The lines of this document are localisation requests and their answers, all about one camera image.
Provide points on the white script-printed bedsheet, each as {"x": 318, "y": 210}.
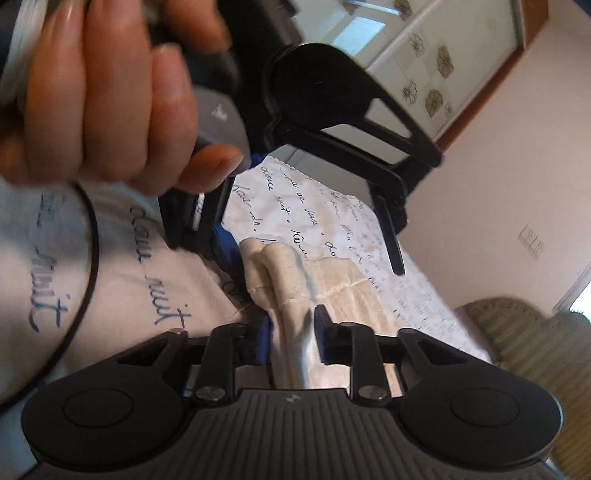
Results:
{"x": 115, "y": 258}

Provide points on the person's left hand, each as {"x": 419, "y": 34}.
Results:
{"x": 111, "y": 101}

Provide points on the cream cloth towel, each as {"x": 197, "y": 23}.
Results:
{"x": 291, "y": 295}

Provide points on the wall light switch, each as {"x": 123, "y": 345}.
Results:
{"x": 532, "y": 241}

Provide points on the green striped headboard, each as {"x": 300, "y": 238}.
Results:
{"x": 531, "y": 350}

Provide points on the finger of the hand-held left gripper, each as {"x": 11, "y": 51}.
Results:
{"x": 184, "y": 221}
{"x": 415, "y": 147}

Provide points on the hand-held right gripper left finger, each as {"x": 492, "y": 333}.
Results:
{"x": 261, "y": 342}

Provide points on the bright window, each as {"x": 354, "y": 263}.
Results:
{"x": 577, "y": 295}

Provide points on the frosted glass wardrobe door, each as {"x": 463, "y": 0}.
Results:
{"x": 415, "y": 32}

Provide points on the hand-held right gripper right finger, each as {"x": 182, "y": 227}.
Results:
{"x": 323, "y": 350}

